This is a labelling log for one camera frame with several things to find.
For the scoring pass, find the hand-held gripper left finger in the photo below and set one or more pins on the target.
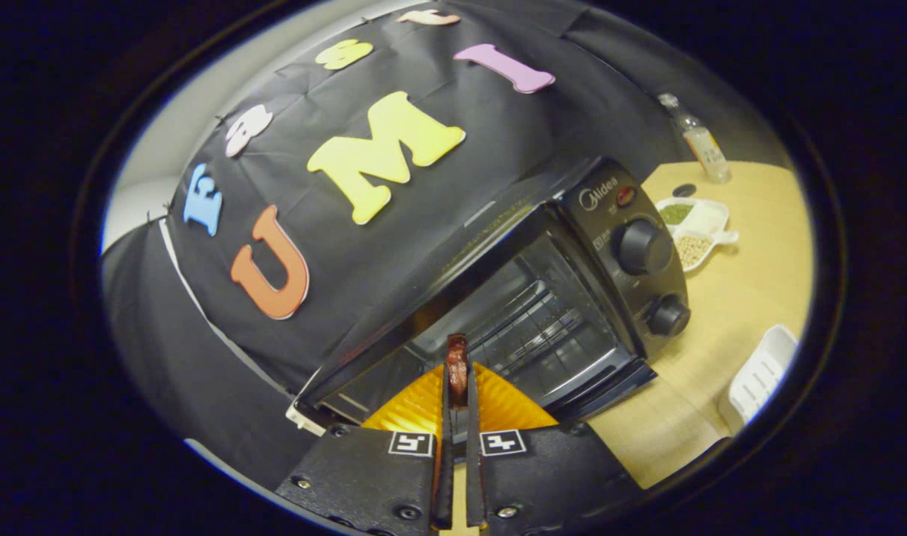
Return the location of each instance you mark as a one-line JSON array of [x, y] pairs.
[[364, 476]]

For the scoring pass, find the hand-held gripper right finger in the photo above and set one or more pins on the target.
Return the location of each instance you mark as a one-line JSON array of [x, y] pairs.
[[550, 476]]

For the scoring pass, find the reddish brown meat piece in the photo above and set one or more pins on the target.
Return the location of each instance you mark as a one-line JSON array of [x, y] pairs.
[[458, 372]]

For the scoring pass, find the black toaster oven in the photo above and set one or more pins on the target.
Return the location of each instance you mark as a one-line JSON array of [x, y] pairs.
[[632, 223]]

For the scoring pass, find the white bread toaster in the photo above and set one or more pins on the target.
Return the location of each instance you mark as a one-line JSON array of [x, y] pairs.
[[304, 418]]

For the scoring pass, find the white ribbed tray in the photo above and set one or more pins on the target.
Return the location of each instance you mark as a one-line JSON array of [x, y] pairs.
[[759, 376]]

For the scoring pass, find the white divided dish with beans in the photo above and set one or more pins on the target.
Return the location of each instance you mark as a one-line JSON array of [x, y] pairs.
[[705, 219]]

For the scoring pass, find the small black disc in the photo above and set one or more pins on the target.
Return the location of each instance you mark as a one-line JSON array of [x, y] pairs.
[[684, 190]]

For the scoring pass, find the small clear bottle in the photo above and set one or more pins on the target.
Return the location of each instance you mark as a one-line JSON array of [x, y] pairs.
[[699, 141]]

